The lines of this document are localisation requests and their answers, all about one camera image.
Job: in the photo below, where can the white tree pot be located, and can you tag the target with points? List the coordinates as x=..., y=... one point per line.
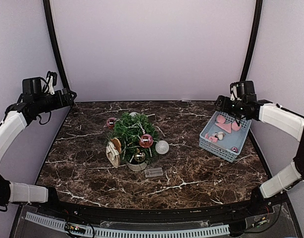
x=136, y=166

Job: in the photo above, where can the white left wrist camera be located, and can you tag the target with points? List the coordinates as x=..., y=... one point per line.
x=50, y=82

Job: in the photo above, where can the clear string light garland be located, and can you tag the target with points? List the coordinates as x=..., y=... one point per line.
x=133, y=140

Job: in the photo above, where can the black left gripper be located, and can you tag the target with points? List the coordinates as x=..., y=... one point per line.
x=67, y=101

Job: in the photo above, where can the small green christmas tree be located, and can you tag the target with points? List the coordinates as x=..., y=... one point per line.
x=128, y=129

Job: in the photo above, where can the pink bow ornament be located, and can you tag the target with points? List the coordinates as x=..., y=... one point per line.
x=212, y=138
x=228, y=127

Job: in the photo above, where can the blue plastic basket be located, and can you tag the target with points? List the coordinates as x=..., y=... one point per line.
x=222, y=148

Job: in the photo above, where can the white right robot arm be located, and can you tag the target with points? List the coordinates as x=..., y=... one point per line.
x=282, y=140

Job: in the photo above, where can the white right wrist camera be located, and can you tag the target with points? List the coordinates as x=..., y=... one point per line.
x=235, y=90

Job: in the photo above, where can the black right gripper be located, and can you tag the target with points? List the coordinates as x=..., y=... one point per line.
x=225, y=106

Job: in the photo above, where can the white cable duct strip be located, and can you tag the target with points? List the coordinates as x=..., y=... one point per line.
x=87, y=231

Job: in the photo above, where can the white cotton boll ornament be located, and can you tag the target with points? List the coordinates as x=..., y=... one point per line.
x=219, y=135

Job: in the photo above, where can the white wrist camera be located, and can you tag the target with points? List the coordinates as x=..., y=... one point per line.
x=235, y=90
x=50, y=82

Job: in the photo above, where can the gold disco ball ornament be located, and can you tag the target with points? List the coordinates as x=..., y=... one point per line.
x=139, y=156

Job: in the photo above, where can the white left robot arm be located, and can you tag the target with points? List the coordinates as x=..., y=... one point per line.
x=12, y=124

